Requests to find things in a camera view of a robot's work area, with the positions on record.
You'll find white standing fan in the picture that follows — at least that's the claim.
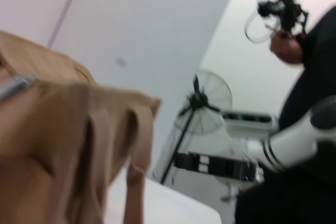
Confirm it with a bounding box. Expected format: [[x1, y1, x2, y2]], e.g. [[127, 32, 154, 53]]
[[160, 69, 234, 186]]

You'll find khaki canvas food bag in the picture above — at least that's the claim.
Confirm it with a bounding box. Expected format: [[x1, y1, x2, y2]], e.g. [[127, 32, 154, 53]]
[[0, 29, 162, 224]]

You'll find person's hand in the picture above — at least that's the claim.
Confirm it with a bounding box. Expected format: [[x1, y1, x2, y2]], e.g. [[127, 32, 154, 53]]
[[270, 30, 303, 65]]

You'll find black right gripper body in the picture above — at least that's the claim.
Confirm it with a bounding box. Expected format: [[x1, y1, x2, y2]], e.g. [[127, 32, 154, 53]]
[[175, 152, 257, 183]]

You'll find white storage bin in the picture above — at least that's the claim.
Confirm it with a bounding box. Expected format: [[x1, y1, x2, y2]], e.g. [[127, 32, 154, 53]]
[[222, 110, 279, 132]]

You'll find person in black clothes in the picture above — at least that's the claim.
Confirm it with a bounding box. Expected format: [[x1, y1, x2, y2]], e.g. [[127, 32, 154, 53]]
[[234, 6, 336, 224]]

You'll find black handheld teleoperation device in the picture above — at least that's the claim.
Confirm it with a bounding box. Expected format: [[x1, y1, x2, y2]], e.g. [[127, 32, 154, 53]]
[[244, 0, 332, 45]]

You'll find silver metal zipper pull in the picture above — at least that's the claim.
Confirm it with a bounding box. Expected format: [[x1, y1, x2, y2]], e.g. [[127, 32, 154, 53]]
[[0, 74, 37, 102]]

